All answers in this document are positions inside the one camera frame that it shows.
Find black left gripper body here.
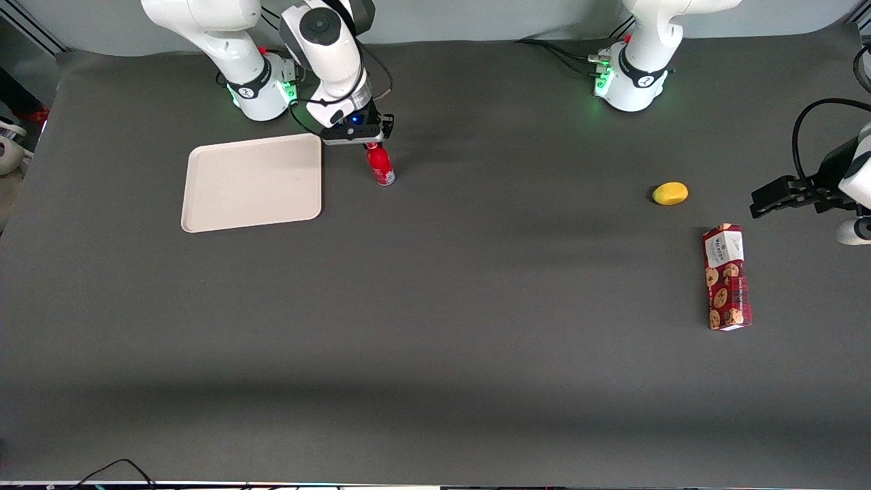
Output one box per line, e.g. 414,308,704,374
783,138,860,213

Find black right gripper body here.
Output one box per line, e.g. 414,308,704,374
338,102,395,141

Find red coke bottle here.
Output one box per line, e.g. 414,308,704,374
365,142,396,187

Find beige plastic tray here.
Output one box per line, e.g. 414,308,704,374
180,133,323,233

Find red tartan cookie box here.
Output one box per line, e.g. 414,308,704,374
702,223,753,332

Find yellow lemon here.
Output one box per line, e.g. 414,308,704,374
652,182,689,206

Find dark grey table mat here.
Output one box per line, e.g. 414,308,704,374
0,24,871,487

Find red and black object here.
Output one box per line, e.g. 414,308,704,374
0,67,50,125

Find white rounded object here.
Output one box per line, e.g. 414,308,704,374
0,119,33,176

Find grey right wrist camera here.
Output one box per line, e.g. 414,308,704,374
321,125,383,147

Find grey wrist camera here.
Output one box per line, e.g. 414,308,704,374
321,125,383,147
836,216,871,246

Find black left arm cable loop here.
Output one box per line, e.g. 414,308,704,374
791,98,871,186

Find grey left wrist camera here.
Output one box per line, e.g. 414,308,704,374
836,216,871,246

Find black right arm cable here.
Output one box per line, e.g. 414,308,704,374
288,39,395,137

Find black cable at mat corner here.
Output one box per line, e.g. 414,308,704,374
853,44,871,95

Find black cables at left base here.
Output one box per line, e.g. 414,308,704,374
516,38,603,77

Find aluminium frame profile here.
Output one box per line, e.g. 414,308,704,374
0,0,70,55

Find black cable at table edge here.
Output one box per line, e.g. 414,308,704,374
67,458,159,490

